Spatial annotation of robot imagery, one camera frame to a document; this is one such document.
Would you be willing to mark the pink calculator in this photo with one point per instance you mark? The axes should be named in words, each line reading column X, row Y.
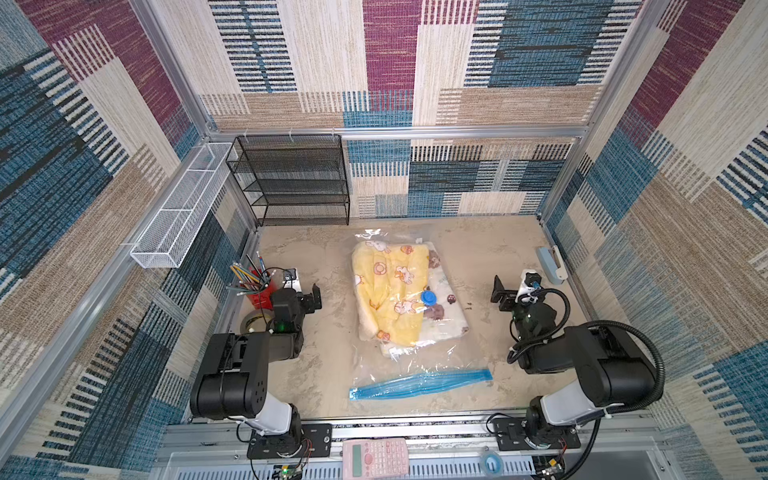
column 375, row 458

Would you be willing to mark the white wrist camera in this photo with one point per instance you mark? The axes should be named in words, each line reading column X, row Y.
column 290, row 279
column 530, row 283

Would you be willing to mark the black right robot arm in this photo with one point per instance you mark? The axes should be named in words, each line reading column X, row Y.
column 618, row 368

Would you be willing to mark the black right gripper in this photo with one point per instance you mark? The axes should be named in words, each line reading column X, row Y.
column 507, row 298

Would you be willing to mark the clear plastic vacuum bag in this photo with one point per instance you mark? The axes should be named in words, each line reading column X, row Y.
column 385, row 371

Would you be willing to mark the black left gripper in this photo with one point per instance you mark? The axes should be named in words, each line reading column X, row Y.
column 312, row 303

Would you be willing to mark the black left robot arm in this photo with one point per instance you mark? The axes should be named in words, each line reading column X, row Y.
column 232, row 380

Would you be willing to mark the yellow cartoon blanket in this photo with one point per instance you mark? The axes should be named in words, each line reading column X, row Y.
column 389, row 280

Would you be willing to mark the white wire mesh basket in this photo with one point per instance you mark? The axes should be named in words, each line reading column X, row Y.
column 170, row 234

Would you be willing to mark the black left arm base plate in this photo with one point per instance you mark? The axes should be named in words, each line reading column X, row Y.
column 313, row 440

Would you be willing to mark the black wire mesh shelf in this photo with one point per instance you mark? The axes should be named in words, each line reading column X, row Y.
column 292, row 180

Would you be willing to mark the white bear print blanket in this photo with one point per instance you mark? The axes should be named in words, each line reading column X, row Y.
column 445, row 320

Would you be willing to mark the coloured pencils bundle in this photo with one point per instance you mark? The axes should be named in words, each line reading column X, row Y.
column 254, row 277

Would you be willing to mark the red pencil cup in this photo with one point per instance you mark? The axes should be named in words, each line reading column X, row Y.
column 261, row 299

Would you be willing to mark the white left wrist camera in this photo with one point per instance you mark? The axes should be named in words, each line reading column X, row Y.
column 290, row 279

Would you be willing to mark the light blue stapler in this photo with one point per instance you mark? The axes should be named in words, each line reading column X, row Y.
column 553, row 264

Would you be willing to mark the grey tape roll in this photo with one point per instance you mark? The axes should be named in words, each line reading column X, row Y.
column 256, row 321

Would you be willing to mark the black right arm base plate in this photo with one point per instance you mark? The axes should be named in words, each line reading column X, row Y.
column 512, row 434

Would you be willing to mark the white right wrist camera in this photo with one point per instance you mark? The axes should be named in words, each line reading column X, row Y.
column 530, row 283

